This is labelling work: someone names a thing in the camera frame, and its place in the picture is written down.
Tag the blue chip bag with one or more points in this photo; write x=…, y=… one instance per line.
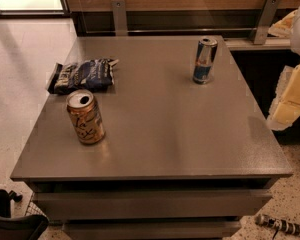
x=94, y=75

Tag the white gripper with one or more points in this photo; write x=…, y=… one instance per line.
x=285, y=109

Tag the lower grey drawer front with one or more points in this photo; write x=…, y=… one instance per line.
x=152, y=230

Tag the grey drawer cabinet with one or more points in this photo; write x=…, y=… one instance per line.
x=164, y=132

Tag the red bull can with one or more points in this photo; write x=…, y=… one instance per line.
x=205, y=56

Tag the metal wall bracket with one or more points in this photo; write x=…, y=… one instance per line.
x=119, y=17
x=259, y=34

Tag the orange la croix can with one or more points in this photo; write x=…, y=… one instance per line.
x=84, y=113

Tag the right metal wall bracket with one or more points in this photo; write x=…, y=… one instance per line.
x=259, y=34

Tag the grey drawer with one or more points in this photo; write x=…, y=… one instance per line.
x=151, y=204
x=152, y=230

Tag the upper grey drawer front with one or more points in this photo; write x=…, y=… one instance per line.
x=151, y=204

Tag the left metal wall bracket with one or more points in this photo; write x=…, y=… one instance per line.
x=119, y=17

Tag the black chair part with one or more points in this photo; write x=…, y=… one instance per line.
x=29, y=227

